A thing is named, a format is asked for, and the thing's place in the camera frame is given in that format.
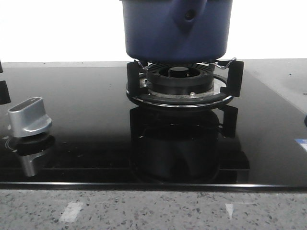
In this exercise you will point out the blue cooking pot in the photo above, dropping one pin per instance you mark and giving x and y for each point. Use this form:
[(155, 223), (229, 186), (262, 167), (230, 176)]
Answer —
[(176, 31)]

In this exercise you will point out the right black pot support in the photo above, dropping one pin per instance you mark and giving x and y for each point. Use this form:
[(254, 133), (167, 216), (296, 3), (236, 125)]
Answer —
[(227, 85)]

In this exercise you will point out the black pot support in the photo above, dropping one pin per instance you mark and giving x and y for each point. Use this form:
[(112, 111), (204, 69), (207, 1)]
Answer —
[(227, 85), (4, 93)]

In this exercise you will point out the left black pot support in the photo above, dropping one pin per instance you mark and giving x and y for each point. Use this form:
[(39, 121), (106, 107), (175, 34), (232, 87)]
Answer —
[(4, 93)]

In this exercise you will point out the right black gas burner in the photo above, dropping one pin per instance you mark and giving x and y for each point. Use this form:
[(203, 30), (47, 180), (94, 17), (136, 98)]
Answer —
[(178, 81)]

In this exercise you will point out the black glass gas cooktop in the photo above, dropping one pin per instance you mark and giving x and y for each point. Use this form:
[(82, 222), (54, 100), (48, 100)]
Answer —
[(100, 140)]

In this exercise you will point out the silver stove control knob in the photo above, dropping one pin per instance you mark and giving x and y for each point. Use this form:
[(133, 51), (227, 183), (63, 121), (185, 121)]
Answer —
[(29, 118)]

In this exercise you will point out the blue white sticker label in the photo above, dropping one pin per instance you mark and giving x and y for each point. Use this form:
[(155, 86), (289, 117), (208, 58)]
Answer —
[(302, 143)]

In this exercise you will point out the metal wire pot reducer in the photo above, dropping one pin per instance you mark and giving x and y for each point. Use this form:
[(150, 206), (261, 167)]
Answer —
[(221, 64)]

